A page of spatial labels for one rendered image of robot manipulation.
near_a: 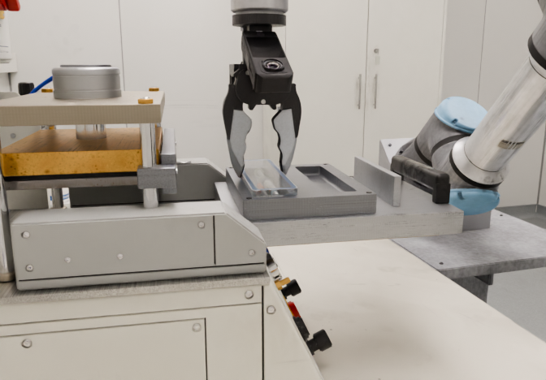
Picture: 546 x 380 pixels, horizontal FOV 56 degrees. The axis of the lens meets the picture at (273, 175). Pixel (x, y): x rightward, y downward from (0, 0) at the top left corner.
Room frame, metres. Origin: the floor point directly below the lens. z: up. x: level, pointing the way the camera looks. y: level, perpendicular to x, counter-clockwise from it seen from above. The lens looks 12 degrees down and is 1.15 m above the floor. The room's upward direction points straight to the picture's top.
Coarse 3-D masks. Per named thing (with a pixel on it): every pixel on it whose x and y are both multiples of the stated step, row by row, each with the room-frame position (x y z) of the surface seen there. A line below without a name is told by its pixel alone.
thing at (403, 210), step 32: (224, 192) 0.71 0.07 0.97; (384, 192) 0.66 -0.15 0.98; (416, 192) 0.71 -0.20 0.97; (256, 224) 0.57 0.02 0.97; (288, 224) 0.57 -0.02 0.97; (320, 224) 0.58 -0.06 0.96; (352, 224) 0.59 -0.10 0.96; (384, 224) 0.59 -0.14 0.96; (416, 224) 0.60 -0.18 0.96; (448, 224) 0.61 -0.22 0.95
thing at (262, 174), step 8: (248, 160) 0.76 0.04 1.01; (256, 160) 0.76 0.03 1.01; (264, 160) 0.76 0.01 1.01; (248, 168) 0.71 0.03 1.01; (256, 168) 0.71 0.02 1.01; (264, 168) 0.71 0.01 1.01; (272, 168) 0.71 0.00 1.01; (248, 176) 0.65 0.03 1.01; (256, 176) 0.65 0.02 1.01; (264, 176) 0.65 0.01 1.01; (272, 176) 0.65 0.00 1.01; (280, 176) 0.65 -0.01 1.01; (256, 184) 0.61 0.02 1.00; (264, 184) 0.61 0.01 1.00; (272, 184) 0.61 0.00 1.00; (280, 184) 0.61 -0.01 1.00; (288, 184) 0.61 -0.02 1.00
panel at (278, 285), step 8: (272, 280) 0.53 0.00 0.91; (280, 280) 0.56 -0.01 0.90; (288, 280) 0.56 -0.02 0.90; (280, 288) 0.56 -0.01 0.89; (280, 296) 0.53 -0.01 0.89; (288, 312) 0.53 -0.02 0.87; (296, 320) 0.56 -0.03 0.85; (296, 328) 0.53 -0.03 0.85; (304, 336) 0.55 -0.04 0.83; (304, 344) 0.54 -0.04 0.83; (312, 360) 0.54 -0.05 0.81; (320, 376) 0.54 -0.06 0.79
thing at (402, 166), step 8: (392, 160) 0.78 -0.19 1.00; (400, 160) 0.76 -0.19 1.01; (408, 160) 0.75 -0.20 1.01; (392, 168) 0.78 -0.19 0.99; (400, 168) 0.76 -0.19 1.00; (408, 168) 0.73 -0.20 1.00; (416, 168) 0.71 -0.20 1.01; (424, 168) 0.69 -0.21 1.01; (432, 168) 0.68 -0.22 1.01; (408, 176) 0.73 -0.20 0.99; (416, 176) 0.70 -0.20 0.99; (424, 176) 0.68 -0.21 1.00; (432, 176) 0.66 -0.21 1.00; (440, 176) 0.65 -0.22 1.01; (448, 176) 0.65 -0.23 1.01; (424, 184) 0.68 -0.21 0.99; (432, 184) 0.66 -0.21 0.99; (440, 184) 0.65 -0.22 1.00; (448, 184) 0.65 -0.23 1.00; (440, 192) 0.65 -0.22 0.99; (448, 192) 0.65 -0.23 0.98; (432, 200) 0.65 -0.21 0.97; (440, 200) 0.65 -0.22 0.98; (448, 200) 0.65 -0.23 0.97
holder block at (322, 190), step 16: (288, 176) 0.70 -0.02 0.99; (304, 176) 0.70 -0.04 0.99; (320, 176) 0.77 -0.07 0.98; (336, 176) 0.70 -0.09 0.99; (240, 192) 0.61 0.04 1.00; (304, 192) 0.61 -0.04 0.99; (320, 192) 0.61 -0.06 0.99; (336, 192) 0.61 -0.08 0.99; (352, 192) 0.61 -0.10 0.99; (368, 192) 0.61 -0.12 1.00; (240, 208) 0.59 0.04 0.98; (256, 208) 0.58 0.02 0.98; (272, 208) 0.58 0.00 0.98; (288, 208) 0.58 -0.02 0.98; (304, 208) 0.59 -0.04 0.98; (320, 208) 0.59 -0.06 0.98; (336, 208) 0.59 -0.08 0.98; (352, 208) 0.60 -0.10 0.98; (368, 208) 0.60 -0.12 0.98
